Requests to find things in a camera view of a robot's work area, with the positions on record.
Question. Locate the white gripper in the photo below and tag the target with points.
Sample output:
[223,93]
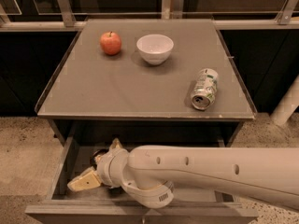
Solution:
[106,166]

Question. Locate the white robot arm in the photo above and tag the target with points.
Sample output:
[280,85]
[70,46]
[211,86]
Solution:
[148,173]

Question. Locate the grey cabinet counter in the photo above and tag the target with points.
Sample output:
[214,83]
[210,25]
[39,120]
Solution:
[94,86]

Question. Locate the open grey top drawer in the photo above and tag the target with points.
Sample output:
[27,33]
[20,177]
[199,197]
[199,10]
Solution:
[113,206]

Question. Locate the green and white soda can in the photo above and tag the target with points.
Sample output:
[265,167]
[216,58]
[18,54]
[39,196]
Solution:
[203,94]

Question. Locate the red apple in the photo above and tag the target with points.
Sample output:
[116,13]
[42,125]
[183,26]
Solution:
[110,43]

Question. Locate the white ceramic bowl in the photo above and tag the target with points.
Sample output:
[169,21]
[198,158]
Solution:
[155,49]

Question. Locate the metal railing frame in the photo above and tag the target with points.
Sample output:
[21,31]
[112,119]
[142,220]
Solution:
[72,11]

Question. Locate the white cylindrical post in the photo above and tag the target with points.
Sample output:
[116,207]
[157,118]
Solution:
[287,104]

